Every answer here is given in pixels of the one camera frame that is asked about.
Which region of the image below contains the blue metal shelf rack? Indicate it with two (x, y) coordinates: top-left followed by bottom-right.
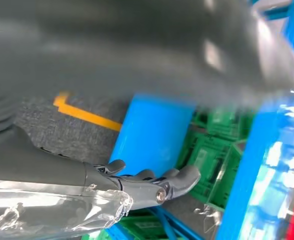
(106, 0), (294, 240)

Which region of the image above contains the green plastic crate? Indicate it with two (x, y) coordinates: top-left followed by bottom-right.
(176, 109), (253, 213)

